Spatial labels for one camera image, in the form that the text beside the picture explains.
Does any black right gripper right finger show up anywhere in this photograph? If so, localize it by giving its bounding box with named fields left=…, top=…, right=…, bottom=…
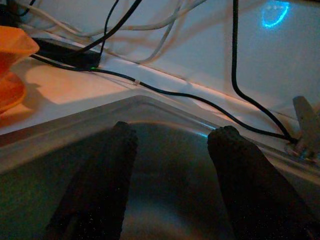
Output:
left=206, top=125, right=316, bottom=240

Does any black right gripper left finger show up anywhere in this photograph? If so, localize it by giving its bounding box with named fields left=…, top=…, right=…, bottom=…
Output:
left=46, top=121, right=139, bottom=240

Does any orange plastic bowl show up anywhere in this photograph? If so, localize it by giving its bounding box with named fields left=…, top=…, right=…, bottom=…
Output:
left=0, top=24, right=41, bottom=86

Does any stainless steel sink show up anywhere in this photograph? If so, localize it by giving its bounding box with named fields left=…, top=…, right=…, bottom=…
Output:
left=0, top=94, right=320, bottom=240

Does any metal sink faucet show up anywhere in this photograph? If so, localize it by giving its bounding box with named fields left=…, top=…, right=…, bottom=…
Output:
left=284, top=96, right=320, bottom=163

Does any orange plastic plate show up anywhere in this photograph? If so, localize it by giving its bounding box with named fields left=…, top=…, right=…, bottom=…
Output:
left=0, top=72, right=28, bottom=116

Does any slim black power adapter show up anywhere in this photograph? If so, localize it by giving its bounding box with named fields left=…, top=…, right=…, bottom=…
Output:
left=32, top=37, right=101, bottom=68

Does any black cable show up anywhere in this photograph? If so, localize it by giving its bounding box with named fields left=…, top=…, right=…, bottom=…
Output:
left=74, top=0, right=143, bottom=57
left=31, top=53, right=298, bottom=145
left=231, top=0, right=298, bottom=143

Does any white cable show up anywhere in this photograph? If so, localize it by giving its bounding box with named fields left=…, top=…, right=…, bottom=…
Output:
left=14, top=0, right=208, bottom=38
left=134, top=0, right=191, bottom=65

